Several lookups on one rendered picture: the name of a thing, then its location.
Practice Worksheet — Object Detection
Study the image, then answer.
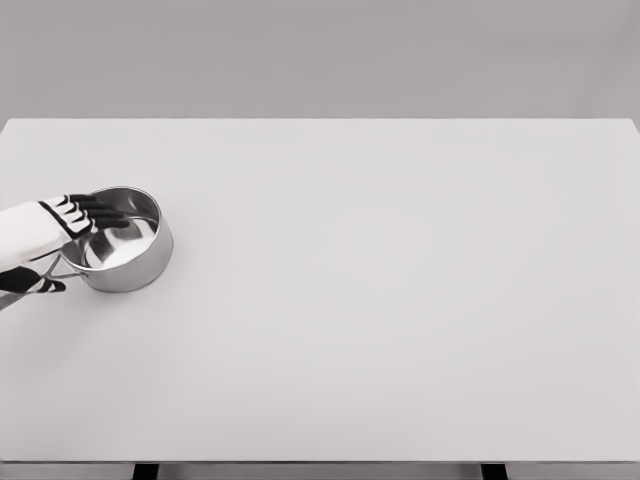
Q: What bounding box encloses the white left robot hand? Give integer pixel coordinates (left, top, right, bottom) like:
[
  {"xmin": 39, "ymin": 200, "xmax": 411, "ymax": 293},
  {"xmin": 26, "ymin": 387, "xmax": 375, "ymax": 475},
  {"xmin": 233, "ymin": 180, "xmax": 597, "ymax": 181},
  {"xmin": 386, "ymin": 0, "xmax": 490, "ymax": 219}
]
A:
[{"xmin": 0, "ymin": 193, "xmax": 128, "ymax": 296}]

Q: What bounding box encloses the silver steel pot with handle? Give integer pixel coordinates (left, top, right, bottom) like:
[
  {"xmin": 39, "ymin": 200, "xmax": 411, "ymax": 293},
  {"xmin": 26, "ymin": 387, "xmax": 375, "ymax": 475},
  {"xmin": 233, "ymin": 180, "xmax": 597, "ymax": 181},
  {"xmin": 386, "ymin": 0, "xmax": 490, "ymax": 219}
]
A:
[{"xmin": 0, "ymin": 185, "xmax": 175, "ymax": 312}]

